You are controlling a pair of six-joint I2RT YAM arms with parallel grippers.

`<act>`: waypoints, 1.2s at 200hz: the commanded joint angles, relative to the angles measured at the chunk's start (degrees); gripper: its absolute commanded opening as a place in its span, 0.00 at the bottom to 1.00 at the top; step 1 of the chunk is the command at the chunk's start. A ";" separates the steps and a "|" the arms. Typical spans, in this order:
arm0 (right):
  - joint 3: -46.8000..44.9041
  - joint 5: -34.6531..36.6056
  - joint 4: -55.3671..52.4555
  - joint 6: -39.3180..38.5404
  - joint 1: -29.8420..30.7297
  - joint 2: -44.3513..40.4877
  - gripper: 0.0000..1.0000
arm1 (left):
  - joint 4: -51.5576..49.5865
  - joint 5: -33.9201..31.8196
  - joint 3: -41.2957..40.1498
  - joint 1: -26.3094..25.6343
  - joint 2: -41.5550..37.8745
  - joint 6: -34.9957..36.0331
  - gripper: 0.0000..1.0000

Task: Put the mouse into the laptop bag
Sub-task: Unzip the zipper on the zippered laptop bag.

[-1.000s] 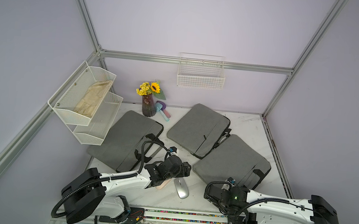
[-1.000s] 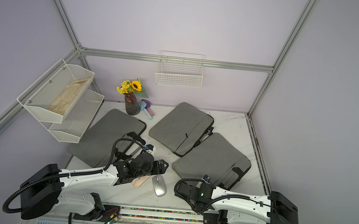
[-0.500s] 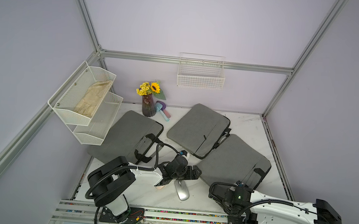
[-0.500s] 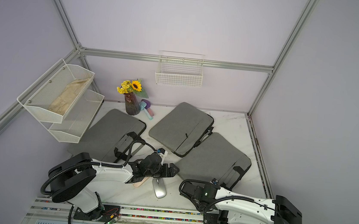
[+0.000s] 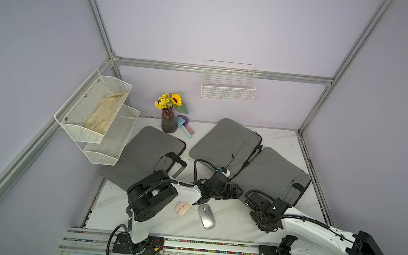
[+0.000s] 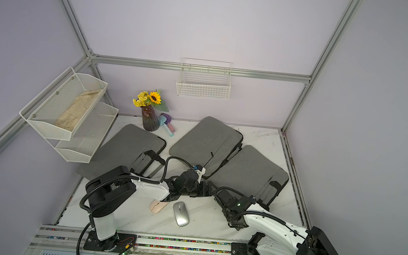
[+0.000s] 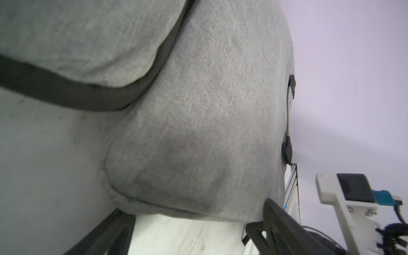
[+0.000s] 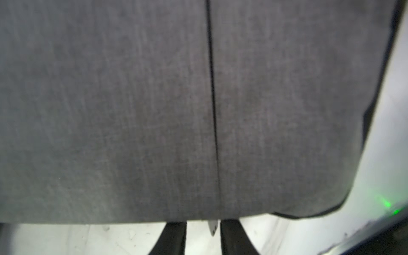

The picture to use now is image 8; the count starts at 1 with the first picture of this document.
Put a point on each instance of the grey laptop bag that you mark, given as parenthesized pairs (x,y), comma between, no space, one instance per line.
(170,111)

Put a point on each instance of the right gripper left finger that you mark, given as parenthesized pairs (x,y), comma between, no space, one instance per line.
(172,240)

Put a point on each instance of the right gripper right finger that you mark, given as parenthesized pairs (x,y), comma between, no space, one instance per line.
(234,240)

